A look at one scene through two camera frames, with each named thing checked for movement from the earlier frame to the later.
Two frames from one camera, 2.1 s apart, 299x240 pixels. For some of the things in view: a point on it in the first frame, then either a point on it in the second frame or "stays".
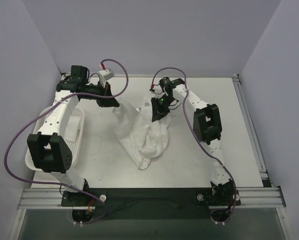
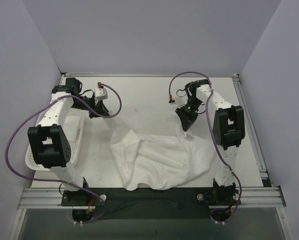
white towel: (146, 139) -> (162, 161)
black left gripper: (105, 94) -> (97, 110)
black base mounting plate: (152, 203) stays
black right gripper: (159, 107) -> (187, 115)
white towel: (70, 133) stays
